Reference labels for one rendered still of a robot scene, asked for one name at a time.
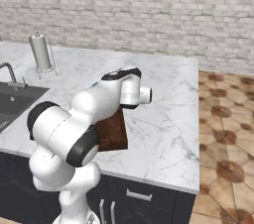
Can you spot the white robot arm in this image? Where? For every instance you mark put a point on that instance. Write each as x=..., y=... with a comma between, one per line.
x=66, y=129

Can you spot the paper towel roll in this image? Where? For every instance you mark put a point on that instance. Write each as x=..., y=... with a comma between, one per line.
x=40, y=52

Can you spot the dark drawer front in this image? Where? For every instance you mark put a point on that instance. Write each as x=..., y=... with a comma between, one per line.
x=152, y=193

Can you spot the dark cupboard door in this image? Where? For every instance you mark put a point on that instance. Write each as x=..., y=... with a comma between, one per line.
x=94, y=201
x=145, y=216

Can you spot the dark grey sink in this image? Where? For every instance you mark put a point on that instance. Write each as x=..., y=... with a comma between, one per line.
x=15, y=102

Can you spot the silver tap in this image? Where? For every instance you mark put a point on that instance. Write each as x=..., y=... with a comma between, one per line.
x=13, y=77

